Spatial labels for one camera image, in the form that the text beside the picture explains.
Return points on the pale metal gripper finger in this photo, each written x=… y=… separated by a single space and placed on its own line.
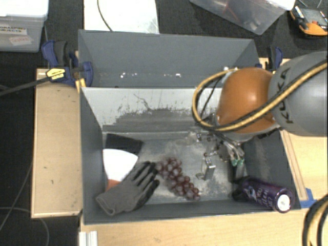
x=210 y=171
x=199 y=137

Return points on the purple toy grape bunch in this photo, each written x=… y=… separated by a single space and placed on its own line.
x=178 y=179

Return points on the purple bottle with black cap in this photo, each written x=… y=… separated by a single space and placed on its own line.
x=264 y=193

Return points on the black flat block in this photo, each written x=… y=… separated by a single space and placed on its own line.
x=123 y=142

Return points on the grey work glove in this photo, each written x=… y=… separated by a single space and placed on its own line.
x=128 y=191

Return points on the white and orange cone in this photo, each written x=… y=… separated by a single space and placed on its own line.
x=118 y=163

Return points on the grey metal bin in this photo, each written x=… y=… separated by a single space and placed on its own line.
x=159 y=60

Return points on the pale wood board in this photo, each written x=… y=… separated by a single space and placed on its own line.
x=56 y=150

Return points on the black cylinder on white bracket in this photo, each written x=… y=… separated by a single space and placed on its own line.
x=234 y=172

